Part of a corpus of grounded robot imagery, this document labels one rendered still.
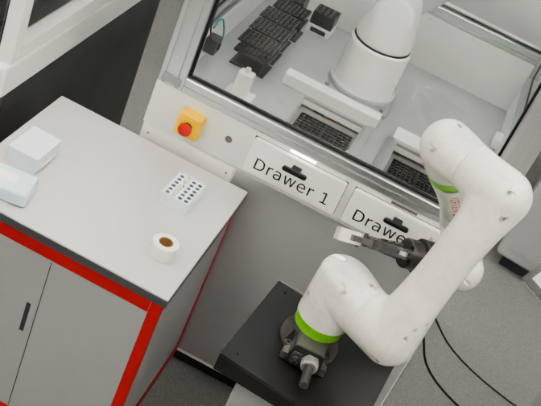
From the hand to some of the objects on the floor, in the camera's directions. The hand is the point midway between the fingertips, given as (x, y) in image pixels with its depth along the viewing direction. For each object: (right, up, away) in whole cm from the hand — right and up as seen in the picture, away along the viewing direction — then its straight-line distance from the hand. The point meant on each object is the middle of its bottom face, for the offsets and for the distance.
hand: (348, 236), depth 237 cm
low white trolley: (-87, -46, +74) cm, 124 cm away
